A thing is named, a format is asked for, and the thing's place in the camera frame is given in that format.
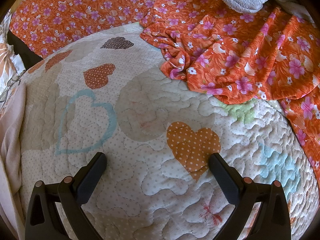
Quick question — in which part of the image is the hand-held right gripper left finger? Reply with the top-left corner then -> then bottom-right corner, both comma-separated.
25,152 -> 108,240

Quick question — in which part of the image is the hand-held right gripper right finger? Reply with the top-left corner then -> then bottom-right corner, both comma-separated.
208,152 -> 292,240

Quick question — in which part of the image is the pale pink cloth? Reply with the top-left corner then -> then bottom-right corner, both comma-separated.
0,82 -> 27,240

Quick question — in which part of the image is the heart print quilted blanket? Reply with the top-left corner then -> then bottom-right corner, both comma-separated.
19,21 -> 315,240

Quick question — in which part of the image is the floral white pillow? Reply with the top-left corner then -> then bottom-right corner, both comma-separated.
0,7 -> 27,110

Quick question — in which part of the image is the white cloth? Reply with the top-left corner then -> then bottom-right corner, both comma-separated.
272,0 -> 313,22

